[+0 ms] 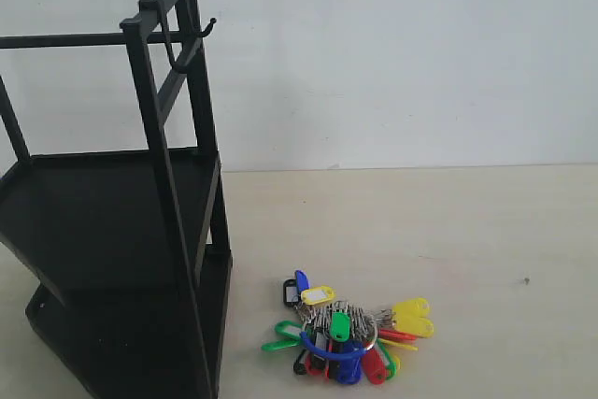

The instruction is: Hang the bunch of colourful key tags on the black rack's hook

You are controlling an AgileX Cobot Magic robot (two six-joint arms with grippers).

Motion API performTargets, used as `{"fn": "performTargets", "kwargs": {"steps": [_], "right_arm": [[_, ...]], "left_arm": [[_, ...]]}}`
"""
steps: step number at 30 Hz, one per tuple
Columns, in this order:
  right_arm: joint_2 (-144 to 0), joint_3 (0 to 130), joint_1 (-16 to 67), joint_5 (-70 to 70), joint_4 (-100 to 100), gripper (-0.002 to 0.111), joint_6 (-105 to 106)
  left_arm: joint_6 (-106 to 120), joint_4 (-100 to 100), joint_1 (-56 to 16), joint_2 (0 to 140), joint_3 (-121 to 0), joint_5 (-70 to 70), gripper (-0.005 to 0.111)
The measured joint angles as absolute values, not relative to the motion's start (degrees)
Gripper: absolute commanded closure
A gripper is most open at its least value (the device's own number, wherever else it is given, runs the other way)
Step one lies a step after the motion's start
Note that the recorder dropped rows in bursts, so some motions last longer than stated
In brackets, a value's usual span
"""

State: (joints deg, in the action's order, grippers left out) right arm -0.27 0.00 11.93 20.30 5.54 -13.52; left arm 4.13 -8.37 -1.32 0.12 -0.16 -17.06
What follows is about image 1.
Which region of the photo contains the black metal S hook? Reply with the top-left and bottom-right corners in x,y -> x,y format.
155,0 -> 218,76

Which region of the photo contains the black metal shelf rack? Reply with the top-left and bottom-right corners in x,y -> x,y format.
1,0 -> 233,398

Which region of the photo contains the colourful key tag bunch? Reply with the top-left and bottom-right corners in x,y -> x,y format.
261,270 -> 434,385

